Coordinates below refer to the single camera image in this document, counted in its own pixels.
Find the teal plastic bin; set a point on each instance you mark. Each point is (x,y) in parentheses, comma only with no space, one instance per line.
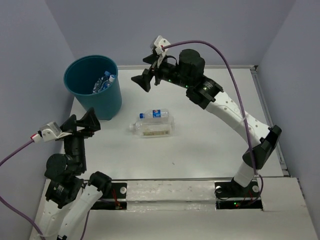
(80,78)

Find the white front platform board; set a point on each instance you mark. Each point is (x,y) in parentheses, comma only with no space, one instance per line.
(186,210)

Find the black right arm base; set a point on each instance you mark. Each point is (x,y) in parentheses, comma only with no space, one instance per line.
(231,196)

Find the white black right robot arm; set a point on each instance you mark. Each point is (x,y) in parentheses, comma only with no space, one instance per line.
(188,73)

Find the large clear square bottle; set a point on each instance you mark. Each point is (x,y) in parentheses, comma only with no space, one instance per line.
(153,127)

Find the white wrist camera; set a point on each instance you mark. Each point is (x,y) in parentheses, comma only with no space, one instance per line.
(49,132)
(158,50)

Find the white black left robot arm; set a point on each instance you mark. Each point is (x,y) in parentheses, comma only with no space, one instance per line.
(68,199)

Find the crushed bluish blue cap bottle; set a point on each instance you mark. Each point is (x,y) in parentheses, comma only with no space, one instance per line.
(98,85)

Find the blue cap Pepsi bottle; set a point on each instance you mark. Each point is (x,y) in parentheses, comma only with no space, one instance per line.
(155,114)

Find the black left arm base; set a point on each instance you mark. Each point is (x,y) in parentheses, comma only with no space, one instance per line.
(115,199)

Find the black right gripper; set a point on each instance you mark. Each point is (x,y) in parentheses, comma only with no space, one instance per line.
(144,80)

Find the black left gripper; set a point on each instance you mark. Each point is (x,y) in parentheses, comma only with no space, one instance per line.
(89,119)

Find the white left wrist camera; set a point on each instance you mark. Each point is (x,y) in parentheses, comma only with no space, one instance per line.
(49,132)

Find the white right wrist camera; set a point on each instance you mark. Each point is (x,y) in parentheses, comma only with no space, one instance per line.
(158,50)

